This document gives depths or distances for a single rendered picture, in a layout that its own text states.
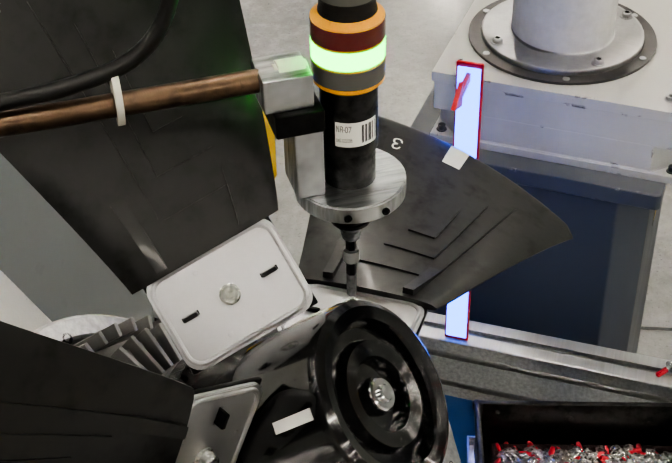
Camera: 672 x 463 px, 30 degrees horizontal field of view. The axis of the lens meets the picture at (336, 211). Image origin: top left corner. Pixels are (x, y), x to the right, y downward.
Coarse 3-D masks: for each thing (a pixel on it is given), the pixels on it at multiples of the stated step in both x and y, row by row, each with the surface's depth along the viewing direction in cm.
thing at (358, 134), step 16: (320, 96) 74; (336, 96) 73; (352, 96) 72; (368, 96) 73; (336, 112) 73; (352, 112) 73; (368, 112) 74; (336, 128) 74; (352, 128) 74; (368, 128) 74; (336, 144) 75; (352, 144) 74; (368, 144) 75; (336, 160) 76; (352, 160) 75; (368, 160) 76; (336, 176) 76; (352, 176) 76; (368, 176) 77; (336, 224) 79; (352, 224) 79
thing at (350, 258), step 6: (348, 246) 81; (354, 246) 81; (348, 252) 81; (354, 252) 81; (348, 258) 81; (354, 258) 81; (348, 264) 82; (354, 264) 82; (348, 270) 82; (354, 270) 82; (348, 276) 83; (354, 276) 83; (348, 282) 83; (354, 282) 83; (348, 288) 83; (354, 288) 83; (348, 294) 84; (354, 294) 84
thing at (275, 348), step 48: (288, 336) 75; (336, 336) 73; (384, 336) 78; (192, 384) 78; (288, 384) 72; (336, 384) 73; (432, 384) 78; (288, 432) 72; (336, 432) 70; (384, 432) 73; (432, 432) 77
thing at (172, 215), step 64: (64, 0) 76; (128, 0) 77; (192, 0) 79; (0, 64) 75; (64, 64) 76; (192, 64) 78; (64, 128) 76; (128, 128) 76; (192, 128) 77; (256, 128) 78; (64, 192) 76; (128, 192) 76; (192, 192) 77; (256, 192) 78; (128, 256) 77; (192, 256) 77
